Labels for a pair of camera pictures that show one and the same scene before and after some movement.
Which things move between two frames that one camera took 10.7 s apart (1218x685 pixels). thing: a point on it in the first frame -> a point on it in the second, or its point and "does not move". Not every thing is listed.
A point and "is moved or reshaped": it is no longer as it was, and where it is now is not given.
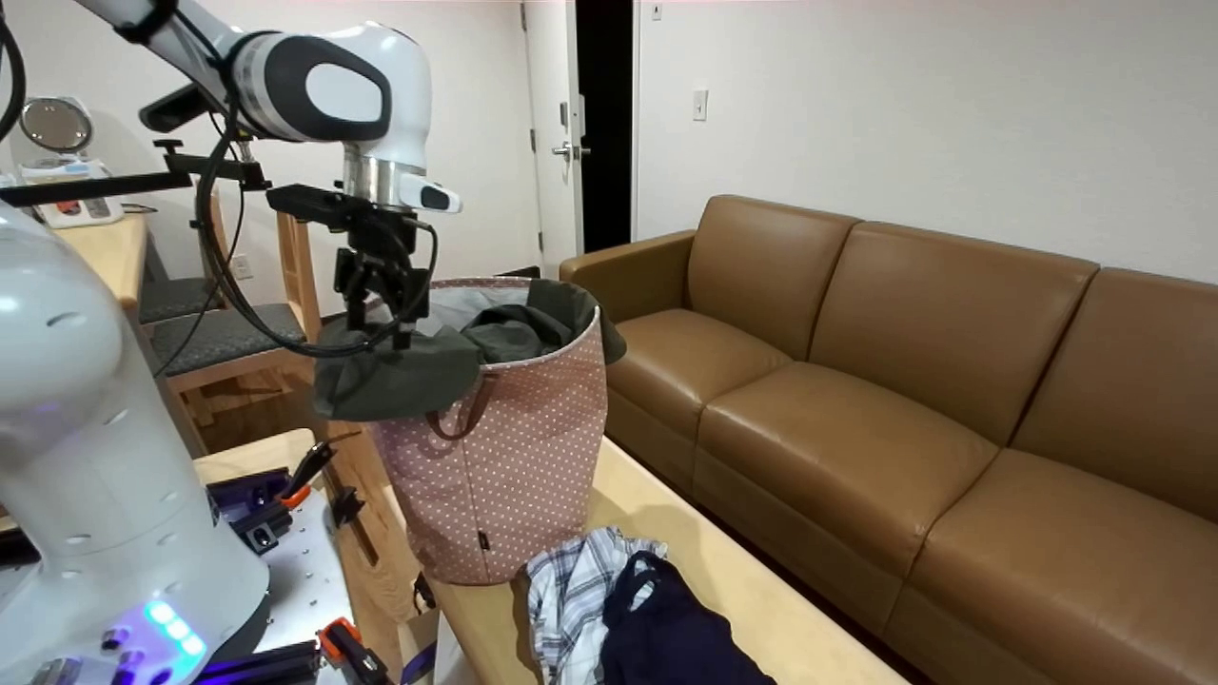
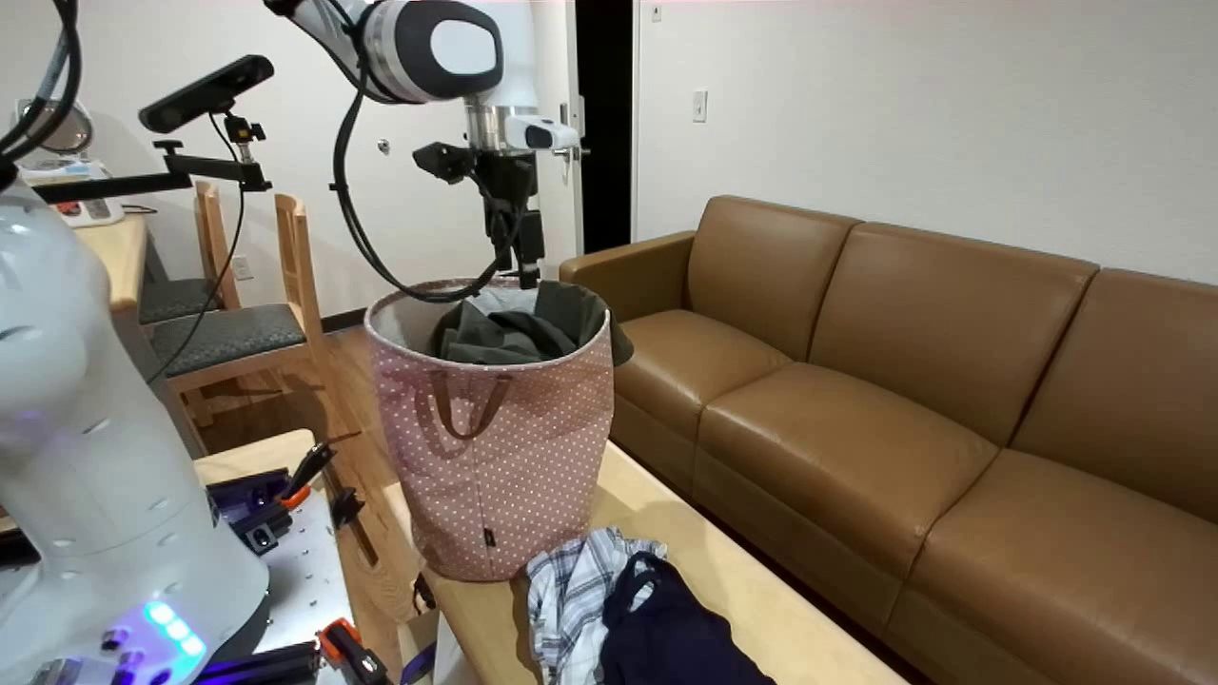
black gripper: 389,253 -> 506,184
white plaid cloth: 570,587 does not move
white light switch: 703,102 does not move
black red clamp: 308,470 does not move
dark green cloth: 392,374 is moved or reshaped
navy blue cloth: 660,628 does not move
